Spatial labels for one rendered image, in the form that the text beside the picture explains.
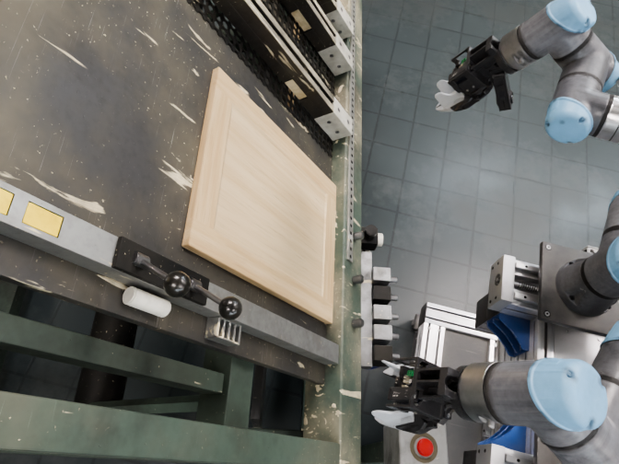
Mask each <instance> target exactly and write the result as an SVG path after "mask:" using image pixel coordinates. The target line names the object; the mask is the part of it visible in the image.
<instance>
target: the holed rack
mask: <svg viewBox="0 0 619 464"><path fill-rule="evenodd" d="M351 19H352V21H353V23H354V35H353V36H350V52H351V54H352V55H353V70H350V82H349V116H350V118H351V119H352V135H349V137H348V193H347V248H346V259H347V260H348V261H350V262H353V217H354V131H355V45H356V0H351Z"/></svg>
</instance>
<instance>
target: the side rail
mask: <svg viewBox="0 0 619 464"><path fill-rule="evenodd" d="M0 450H5V451H20V452H36V453H51V454H66V455H81V456H96V457H111V458H140V459H155V460H170V461H186V462H201V463H216V464H340V444H339V443H334V442H327V441H321V440H315V439H309V438H304V437H297V436H292V435H280V434H274V433H268V432H263V431H256V430H251V429H244V428H238V427H232V426H226V425H221V424H214V423H203V422H197V421H192V420H185V419H180V418H173V417H168V416H161V415H155V414H150V413H143V412H132V411H127V410H120V409H114V408H109V407H102V406H97V405H90V404H85V403H78V402H72V401H67V400H56V399H49V398H43V397H37V396H31V395H26V394H19V393H14V392H7V391H2V390H0Z"/></svg>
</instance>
